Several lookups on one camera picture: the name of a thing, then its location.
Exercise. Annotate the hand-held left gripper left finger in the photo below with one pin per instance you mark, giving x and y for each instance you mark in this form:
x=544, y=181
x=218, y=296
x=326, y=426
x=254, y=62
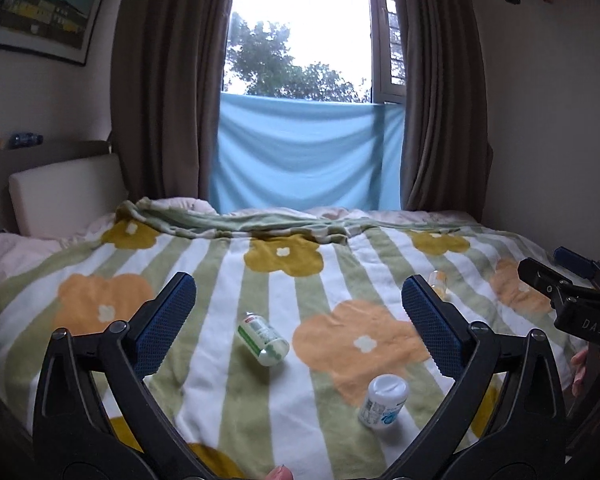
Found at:
x=166, y=322

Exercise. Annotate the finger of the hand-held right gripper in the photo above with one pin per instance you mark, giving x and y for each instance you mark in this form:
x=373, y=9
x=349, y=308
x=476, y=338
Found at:
x=537, y=277
x=575, y=260

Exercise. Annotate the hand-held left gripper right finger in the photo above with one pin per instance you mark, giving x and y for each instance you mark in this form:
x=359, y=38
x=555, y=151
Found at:
x=432, y=325

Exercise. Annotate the person's right hand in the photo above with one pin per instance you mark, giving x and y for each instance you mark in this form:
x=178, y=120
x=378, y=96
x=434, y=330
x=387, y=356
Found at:
x=579, y=372

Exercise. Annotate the person's left hand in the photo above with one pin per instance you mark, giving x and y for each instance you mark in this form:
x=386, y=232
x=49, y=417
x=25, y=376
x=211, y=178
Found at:
x=281, y=474

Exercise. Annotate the small clear bottle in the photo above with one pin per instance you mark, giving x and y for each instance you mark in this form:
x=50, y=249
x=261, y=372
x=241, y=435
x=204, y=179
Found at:
x=439, y=282

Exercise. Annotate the white plastic bottle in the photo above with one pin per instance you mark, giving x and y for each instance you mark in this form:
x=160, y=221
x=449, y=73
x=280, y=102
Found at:
x=384, y=402

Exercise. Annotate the green label clear bottle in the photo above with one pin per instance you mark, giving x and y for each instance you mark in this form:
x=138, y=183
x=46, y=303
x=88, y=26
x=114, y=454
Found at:
x=262, y=337

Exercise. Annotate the striped floral blanket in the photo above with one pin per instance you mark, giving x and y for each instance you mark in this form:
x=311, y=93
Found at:
x=290, y=402

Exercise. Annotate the white headboard cushion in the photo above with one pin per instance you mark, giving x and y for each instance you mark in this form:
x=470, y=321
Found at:
x=65, y=195

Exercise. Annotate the light blue cloth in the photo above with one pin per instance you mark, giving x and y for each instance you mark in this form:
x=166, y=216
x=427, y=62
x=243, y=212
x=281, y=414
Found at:
x=305, y=155

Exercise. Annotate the brown curtain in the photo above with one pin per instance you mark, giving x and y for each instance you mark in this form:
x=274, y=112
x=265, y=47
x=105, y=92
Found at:
x=165, y=85
x=440, y=85

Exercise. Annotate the blue water bottle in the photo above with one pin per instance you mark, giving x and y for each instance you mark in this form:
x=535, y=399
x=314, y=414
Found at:
x=26, y=140

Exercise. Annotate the green tree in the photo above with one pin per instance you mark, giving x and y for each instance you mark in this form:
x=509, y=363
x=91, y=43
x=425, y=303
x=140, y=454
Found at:
x=275, y=67

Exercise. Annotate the framed wall picture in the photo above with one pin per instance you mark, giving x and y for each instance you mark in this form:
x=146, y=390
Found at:
x=42, y=5

